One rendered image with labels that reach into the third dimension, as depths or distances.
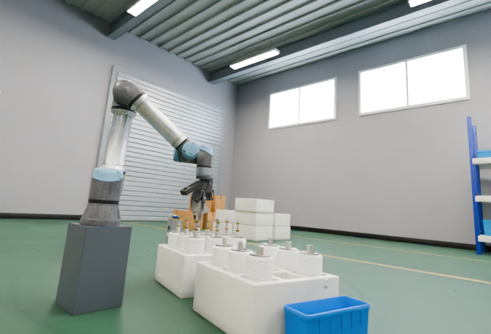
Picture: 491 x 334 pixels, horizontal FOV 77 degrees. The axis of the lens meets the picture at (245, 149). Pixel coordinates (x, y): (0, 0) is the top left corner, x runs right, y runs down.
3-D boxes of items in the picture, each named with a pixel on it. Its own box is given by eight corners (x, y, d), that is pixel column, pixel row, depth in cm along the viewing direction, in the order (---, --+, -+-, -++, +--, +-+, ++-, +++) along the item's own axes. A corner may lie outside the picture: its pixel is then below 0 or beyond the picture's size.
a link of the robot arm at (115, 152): (89, 197, 130) (115, 77, 141) (93, 197, 144) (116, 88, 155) (120, 200, 133) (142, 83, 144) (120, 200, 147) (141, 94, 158)
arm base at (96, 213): (88, 226, 114) (93, 199, 116) (73, 223, 124) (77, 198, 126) (127, 226, 125) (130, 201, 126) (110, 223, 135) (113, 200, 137)
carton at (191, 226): (202, 229, 516) (203, 211, 521) (190, 229, 499) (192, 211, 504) (191, 228, 536) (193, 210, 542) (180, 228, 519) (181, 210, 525)
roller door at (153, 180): (89, 220, 569) (114, 64, 627) (87, 219, 577) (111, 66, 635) (217, 222, 799) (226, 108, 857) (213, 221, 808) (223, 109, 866)
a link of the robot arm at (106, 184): (85, 199, 119) (91, 164, 121) (90, 199, 131) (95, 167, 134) (119, 201, 122) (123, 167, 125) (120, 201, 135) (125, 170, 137)
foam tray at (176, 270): (180, 299, 133) (184, 255, 136) (153, 278, 166) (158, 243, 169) (254, 291, 153) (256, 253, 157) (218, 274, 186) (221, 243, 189)
